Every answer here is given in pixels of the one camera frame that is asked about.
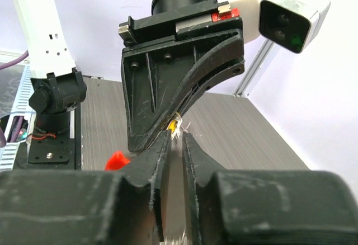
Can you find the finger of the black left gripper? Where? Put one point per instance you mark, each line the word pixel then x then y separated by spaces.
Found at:
pixel 158 82

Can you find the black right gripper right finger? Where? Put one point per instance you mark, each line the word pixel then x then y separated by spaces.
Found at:
pixel 232 206

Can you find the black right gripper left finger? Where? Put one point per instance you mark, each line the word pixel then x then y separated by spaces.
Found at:
pixel 127 206

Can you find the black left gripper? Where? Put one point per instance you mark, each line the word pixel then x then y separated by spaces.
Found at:
pixel 222 54

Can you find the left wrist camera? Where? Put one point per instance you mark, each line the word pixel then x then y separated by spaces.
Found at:
pixel 292 24

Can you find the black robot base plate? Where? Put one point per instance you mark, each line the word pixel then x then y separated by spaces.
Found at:
pixel 55 143

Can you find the white cable duct strip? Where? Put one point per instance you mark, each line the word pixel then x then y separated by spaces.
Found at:
pixel 20 107

